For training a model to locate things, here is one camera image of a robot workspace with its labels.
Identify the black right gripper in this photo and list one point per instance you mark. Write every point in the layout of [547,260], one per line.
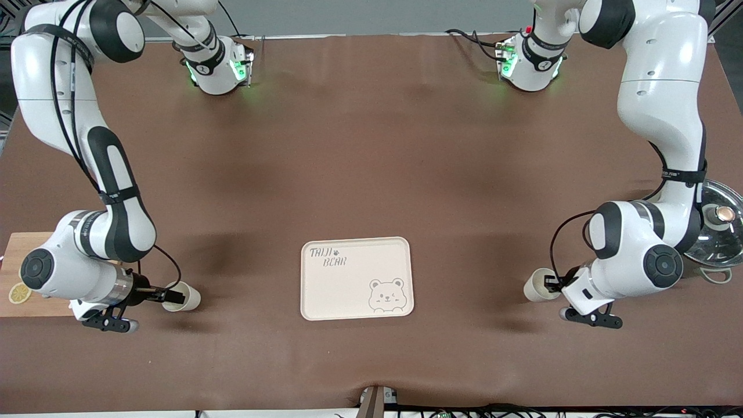
[140,289]

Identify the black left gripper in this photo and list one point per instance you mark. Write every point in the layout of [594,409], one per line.
[566,280]

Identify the white IKEA cup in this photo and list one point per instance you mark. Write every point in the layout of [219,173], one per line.
[193,297]
[534,287]

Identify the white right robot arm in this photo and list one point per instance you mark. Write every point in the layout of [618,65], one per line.
[64,122]

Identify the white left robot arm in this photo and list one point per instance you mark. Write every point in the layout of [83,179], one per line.
[662,98]

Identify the beige bear print tray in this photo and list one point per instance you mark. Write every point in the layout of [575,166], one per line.
[354,290]

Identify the yellow lemon slice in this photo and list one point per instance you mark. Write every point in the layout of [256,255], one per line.
[19,294]

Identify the bamboo cutting board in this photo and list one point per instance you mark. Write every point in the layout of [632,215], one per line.
[14,247]

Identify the glass pot lid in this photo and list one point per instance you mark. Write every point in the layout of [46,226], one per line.
[722,244]

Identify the brown table cover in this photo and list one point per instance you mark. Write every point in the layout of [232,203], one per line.
[371,174]

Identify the aluminium frame profile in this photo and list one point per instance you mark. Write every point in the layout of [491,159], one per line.
[725,17]

